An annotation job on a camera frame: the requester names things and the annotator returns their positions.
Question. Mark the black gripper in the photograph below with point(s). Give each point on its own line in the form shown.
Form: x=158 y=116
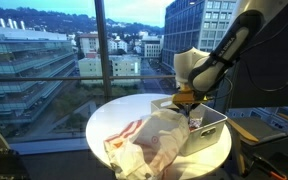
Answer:
x=190 y=108

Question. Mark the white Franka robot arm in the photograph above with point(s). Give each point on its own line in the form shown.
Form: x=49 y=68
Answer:
x=214 y=66

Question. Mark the white plastic basket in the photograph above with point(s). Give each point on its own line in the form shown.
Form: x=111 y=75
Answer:
x=204 y=133

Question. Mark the blue white checkered cloth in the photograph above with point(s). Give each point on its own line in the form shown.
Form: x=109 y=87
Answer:
x=195 y=123

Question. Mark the round white table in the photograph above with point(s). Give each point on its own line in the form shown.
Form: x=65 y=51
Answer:
x=117 y=116

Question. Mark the grey armchair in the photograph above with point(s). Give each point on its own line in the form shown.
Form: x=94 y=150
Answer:
x=270 y=140

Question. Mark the black stand with orange part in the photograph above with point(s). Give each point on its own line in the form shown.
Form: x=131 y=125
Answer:
x=267 y=168

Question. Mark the dark window mullion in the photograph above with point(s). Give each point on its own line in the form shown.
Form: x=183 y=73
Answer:
x=103 y=50

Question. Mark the grey window handrail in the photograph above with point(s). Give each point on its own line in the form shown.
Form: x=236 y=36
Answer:
x=50 y=78

